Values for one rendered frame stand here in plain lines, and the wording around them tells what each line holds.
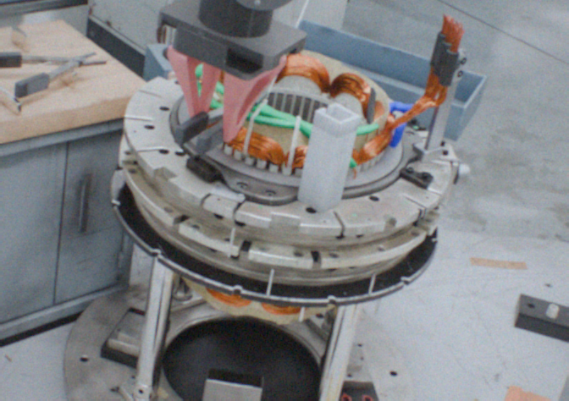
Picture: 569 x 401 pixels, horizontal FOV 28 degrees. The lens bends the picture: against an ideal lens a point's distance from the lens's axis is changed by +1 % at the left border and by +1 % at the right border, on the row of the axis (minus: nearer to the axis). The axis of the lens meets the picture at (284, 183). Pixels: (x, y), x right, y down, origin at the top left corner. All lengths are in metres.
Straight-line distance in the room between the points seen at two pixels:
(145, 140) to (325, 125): 0.19
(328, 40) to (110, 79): 0.35
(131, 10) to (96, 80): 2.39
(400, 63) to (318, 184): 0.48
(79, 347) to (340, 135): 0.44
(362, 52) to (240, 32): 0.59
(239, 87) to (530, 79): 3.43
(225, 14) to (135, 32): 2.73
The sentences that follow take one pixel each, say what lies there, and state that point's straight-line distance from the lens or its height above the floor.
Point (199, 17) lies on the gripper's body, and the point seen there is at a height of 1.26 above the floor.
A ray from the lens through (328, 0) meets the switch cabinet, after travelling 3.87.
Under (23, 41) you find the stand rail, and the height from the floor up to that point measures 1.08.
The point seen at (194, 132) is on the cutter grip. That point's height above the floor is 1.17.
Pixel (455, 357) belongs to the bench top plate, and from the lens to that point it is 1.38.
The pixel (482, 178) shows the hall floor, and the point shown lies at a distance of 3.47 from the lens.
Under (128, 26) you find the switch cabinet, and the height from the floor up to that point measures 0.16.
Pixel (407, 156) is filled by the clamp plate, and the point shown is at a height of 1.10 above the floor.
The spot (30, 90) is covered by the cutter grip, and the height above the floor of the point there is 1.09.
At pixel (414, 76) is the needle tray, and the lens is 1.41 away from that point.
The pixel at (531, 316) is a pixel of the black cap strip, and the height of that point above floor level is 0.80.
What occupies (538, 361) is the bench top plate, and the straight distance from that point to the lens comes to 1.42.
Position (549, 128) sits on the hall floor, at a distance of 3.91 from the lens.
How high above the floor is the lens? 1.60
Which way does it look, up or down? 30 degrees down
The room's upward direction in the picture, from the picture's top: 11 degrees clockwise
